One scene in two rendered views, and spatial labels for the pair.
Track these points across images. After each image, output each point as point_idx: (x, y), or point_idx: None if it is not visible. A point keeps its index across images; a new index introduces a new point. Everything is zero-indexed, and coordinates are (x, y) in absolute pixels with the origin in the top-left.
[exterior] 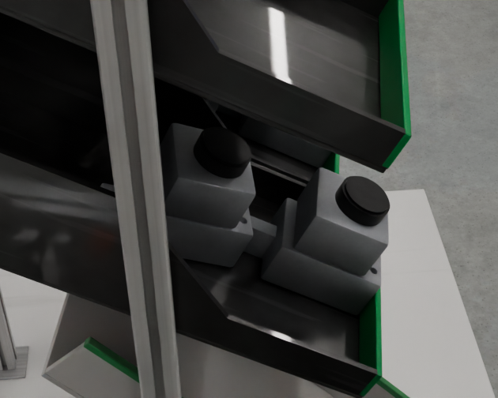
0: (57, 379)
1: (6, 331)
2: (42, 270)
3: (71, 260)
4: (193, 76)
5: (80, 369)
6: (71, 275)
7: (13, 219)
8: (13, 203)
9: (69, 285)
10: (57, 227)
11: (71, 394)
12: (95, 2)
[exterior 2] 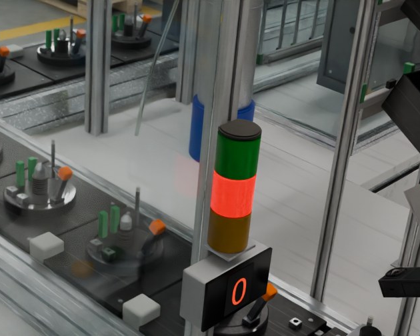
0: (407, 195)
1: (411, 246)
2: None
3: None
4: None
5: (415, 193)
6: None
7: None
8: None
9: None
10: None
11: (409, 203)
12: None
